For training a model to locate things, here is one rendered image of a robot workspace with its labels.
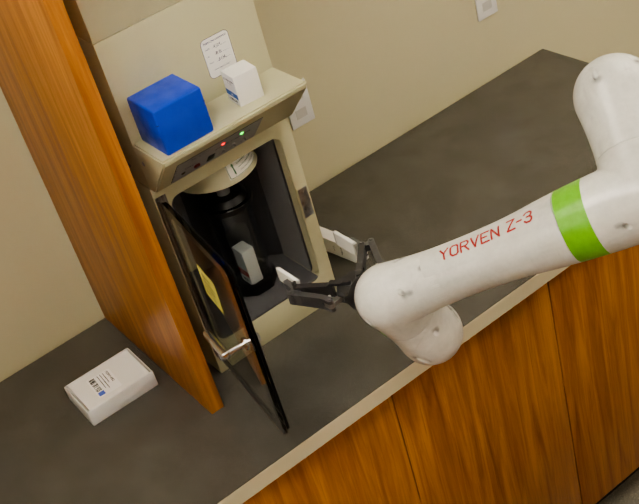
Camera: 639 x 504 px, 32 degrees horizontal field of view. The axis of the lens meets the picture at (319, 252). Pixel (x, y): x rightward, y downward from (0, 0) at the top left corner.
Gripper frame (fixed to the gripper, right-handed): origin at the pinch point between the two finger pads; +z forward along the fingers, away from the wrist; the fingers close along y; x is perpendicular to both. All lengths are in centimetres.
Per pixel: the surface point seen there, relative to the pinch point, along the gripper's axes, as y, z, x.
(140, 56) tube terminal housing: 10.8, 19.6, -42.9
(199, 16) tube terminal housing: -2.5, 19.6, -44.4
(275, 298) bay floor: 0.4, 21.5, 20.8
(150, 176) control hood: 18.2, 16.3, -22.8
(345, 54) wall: -56, 63, 1
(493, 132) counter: -79, 40, 29
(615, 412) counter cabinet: -65, -7, 87
